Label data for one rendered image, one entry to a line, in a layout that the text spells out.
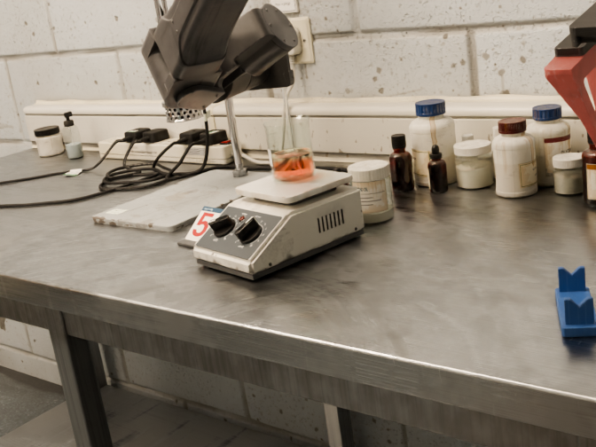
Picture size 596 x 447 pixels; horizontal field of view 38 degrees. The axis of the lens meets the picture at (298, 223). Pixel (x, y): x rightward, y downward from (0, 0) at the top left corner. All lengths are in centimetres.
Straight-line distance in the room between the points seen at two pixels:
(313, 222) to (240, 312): 19
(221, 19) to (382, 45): 75
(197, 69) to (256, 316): 28
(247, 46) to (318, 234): 30
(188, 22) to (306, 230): 37
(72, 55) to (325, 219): 119
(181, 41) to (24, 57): 151
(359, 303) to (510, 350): 21
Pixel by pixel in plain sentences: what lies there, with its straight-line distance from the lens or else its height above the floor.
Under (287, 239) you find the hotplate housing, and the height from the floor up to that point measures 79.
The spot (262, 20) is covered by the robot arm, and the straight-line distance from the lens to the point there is 96.
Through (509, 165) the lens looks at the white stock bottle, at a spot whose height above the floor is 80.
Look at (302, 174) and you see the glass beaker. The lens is 117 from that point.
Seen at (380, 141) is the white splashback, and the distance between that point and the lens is 157.
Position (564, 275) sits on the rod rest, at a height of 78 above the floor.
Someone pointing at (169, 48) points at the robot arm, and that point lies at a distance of 91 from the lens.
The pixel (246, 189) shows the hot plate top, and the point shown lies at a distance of 118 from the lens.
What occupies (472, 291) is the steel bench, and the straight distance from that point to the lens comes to 98.
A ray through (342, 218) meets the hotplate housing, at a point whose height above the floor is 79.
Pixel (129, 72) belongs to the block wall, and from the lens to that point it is 206.
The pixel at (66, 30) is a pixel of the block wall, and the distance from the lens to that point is 220.
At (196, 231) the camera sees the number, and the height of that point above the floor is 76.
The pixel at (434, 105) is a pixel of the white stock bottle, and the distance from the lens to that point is 138.
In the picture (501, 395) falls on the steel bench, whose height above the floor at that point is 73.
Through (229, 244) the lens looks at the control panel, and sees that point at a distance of 113.
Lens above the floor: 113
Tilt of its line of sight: 17 degrees down
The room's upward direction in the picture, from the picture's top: 8 degrees counter-clockwise
